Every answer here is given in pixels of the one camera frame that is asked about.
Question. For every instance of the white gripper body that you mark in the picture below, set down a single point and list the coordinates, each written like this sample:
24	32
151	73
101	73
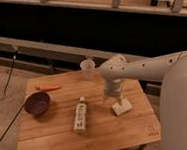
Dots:
113	88

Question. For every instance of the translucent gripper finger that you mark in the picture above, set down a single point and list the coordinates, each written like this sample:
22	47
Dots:
119	100
105	97

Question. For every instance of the white sponge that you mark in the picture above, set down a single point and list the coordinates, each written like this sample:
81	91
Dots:
121	108

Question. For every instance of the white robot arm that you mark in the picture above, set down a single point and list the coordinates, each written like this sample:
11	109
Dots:
169	70

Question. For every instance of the white plastic cup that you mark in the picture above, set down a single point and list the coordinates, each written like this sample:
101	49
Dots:
87	66

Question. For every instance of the white tube bottle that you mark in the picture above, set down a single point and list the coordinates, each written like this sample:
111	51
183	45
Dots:
80	116

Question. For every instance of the orange carrot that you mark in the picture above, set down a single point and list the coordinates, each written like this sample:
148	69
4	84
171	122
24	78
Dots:
47	88

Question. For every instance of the dark purple bowl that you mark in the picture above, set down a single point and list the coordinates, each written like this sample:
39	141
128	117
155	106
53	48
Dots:
37	103

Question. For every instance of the wooden shelf rail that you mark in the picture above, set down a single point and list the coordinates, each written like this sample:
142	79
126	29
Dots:
112	0

